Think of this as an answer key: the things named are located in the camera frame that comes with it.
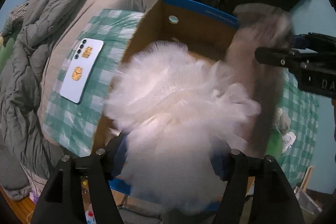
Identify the beige cloth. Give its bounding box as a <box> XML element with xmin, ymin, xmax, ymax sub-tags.
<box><xmin>226</xmin><ymin>3</ymin><xmax>294</xmax><ymax>158</ymax></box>

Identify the blue cardboard box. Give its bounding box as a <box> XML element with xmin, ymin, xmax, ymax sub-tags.
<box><xmin>92</xmin><ymin>0</ymin><xmax>255</xmax><ymax>214</ymax></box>

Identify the light green cloth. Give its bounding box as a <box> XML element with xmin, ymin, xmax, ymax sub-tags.
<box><xmin>265</xmin><ymin>128</ymin><xmax>283</xmax><ymax>160</ymax></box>

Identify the green checkered tablecloth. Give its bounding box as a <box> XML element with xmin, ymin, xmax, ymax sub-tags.
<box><xmin>41</xmin><ymin>9</ymin><xmax>319</xmax><ymax>185</ymax></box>

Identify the silver plastic bag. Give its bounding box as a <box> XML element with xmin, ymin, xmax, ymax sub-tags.
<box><xmin>293</xmin><ymin>186</ymin><xmax>322</xmax><ymax>215</ymax></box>

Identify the white blue patterned sock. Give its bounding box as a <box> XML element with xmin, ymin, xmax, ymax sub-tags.
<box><xmin>282</xmin><ymin>131</ymin><xmax>296</xmax><ymax>153</ymax></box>

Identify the striped cloth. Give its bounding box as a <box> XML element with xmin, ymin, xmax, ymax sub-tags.
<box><xmin>1</xmin><ymin>0</ymin><xmax>30</xmax><ymax>36</ymax></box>

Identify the white smartphone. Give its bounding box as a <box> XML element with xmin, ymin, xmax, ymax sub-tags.
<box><xmin>59</xmin><ymin>38</ymin><xmax>104</xmax><ymax>103</ymax></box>

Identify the white mesh bath pouf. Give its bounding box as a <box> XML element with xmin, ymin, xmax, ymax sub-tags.
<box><xmin>104</xmin><ymin>41</ymin><xmax>261</xmax><ymax>214</ymax></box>

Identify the beige mattress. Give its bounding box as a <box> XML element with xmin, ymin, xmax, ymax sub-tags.
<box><xmin>36</xmin><ymin>0</ymin><xmax>146</xmax><ymax>146</ymax></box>

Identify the gray quilted blanket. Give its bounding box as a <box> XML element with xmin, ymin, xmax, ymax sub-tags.
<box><xmin>1</xmin><ymin>0</ymin><xmax>82</xmax><ymax>201</ymax></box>

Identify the gray sock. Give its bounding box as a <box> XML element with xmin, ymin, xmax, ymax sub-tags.
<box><xmin>274</xmin><ymin>107</ymin><xmax>291</xmax><ymax>135</ymax></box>

